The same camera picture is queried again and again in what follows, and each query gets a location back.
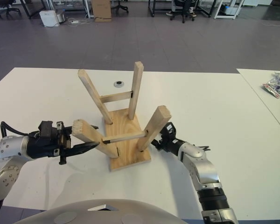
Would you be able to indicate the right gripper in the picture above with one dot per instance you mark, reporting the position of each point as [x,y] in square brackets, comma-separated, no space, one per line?
[169,145]

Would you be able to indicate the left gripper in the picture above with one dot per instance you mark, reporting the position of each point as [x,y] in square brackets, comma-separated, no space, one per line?
[43,147]

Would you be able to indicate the wooden leg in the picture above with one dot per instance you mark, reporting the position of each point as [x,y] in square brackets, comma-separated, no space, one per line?
[154,128]
[93,137]
[136,88]
[93,93]

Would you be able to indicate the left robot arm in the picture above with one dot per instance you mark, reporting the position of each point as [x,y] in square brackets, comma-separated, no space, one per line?
[7,149]

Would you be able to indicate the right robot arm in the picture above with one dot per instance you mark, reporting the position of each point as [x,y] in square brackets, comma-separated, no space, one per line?
[200,163]

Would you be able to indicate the wooden cross bar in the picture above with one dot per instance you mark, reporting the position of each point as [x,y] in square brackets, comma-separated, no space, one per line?
[116,96]
[126,137]

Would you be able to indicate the wooden seat board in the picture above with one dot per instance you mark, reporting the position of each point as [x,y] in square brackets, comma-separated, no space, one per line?
[128,151]

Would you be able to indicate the robot body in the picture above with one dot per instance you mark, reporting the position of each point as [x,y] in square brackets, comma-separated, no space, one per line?
[100,213]

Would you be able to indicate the white power strip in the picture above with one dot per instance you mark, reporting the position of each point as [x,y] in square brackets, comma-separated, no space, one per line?
[74,21]

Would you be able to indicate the clear plastic bag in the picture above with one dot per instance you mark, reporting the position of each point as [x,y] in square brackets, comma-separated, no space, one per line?
[276,86]

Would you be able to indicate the white box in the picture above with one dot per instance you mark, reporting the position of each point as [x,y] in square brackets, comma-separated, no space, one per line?
[49,18]

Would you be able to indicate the cardboard box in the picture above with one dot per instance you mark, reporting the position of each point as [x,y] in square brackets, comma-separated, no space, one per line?
[101,10]

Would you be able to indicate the black office chair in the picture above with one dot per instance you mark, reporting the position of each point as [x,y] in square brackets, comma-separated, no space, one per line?
[121,5]
[9,8]
[184,17]

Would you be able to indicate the person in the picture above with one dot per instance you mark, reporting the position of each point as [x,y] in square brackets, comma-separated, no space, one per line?
[186,5]

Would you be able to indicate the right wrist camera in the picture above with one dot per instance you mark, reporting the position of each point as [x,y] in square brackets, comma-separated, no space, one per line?
[170,130]

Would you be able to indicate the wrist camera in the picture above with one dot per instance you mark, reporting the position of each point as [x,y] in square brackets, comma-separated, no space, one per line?
[170,130]
[46,129]

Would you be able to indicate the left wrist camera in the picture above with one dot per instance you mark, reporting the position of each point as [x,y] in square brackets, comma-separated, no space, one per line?
[46,129]

